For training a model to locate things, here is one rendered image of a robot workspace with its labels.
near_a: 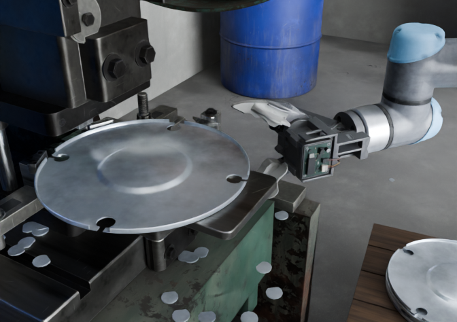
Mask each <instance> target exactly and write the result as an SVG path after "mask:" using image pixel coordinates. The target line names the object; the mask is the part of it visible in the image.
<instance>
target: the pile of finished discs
mask: <svg viewBox="0 0 457 322"><path fill-rule="evenodd" d="M386 290H387V292H388V296H389V298H390V300H391V302H392V303H393V305H394V307H395V308H396V309H397V310H398V311H399V312H400V314H401V315H402V316H403V317H404V318H405V319H406V320H408V322H457V241H456V240H448V239H440V238H430V239H423V240H417V241H413V242H411V243H408V244H406V246H405V247H403V249H400V250H399V249H398V250H396V251H395V252H394V254H393V255H392V257H391V258H390V261H389V264H388V267H387V269H386Z"/></svg>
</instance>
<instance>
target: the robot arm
mask: <svg viewBox="0 0 457 322"><path fill-rule="evenodd" d="M387 59H388V62H387V66H386V74H385V79H384V87H383V92H382V99H381V102H380V103H376V104H372V105H365V106H362V107H355V108H351V109H348V110H347V111H341V112H339V113H337V114H336V115H335V116H334V118H333V119H330V118H327V117H324V116H322V115H318V114H317V113H313V112H310V111H307V110H304V109H301V108H298V107H295V106H293V105H292V104H290V103H288V102H286V101H274V100H265V101H264V100H249V101H240V102H237V103H233V104H232V105H231V107H232V108H233V109H236V110H238V111H240V112H242V113H251V114H252V115H253V116H254V117H255V118H263V120H264V121H265V122H266V123H268V125H269V128H270V129H271V130H274V131H275V132H276V133H277V134H278V140H277V145H276V146H275V148H274V149H275V150H276V151H277V152H278V153H281V155H283V156H282V157H281V158H278V159H274V158H267V159H266V160H265V161H264V162H263V163H262V164H261V166H260V168H259V169H258V170H257V172H260V173H264V174H267V175H271V176H273V177H275V178H276V179H277V182H278V181H279V180H280V179H281V178H282V177H283V176H284V175H287V174H288V173H292V174H293V175H294V176H296V177H297V178H298V179H299V180H300V181H301V182H302V183H305V182H308V181H313V180H316V179H321V178H325V177H330V176H333V170H334V167H335V166H338V165H339V164H340V161H339V159H340V158H345V157H349V156H356V157H357V158H358V159H360V160H362V159H365V158H368V153H371V152H375V151H380V150H384V149H390V148H393V147H398V146H402V145H412V144H415V143H419V142H420V141H425V140H426V139H429V138H432V137H433V136H435V135H436V134H437V133H438V132H439V130H440V128H441V125H442V121H443V118H442V117H441V108H440V106H439V104H438V102H437V101H436V100H435V99H434V98H433V97H432V96H433V90H434V88H455V87H457V38H445V32H444V30H443V29H441V28H440V27H438V26H435V25H432V24H420V23H407V24H402V25H400V26H398V27H396V28H395V30H394V32H393V34H392V39H391V41H390V47H389V50H388V53H387ZM330 161H331V165H330ZM337 161H338V162H339V163H338V164H337ZM329 169H330V170H329ZM318 175H319V176H318ZM315 176H317V177H315ZM310 177H311V178H310Z"/></svg>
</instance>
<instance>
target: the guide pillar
mask: <svg viewBox="0 0 457 322"><path fill-rule="evenodd" d="M0 181H1V186H2V189H3V190H4V191H7V192H8V191H12V190H15V189H16V188H17V187H18V182H17V178H16V173H15V170H14V165H13V161H12V156H11V153H10V147H9V144H8V141H7V136H6V132H5V129H3V130H0Z"/></svg>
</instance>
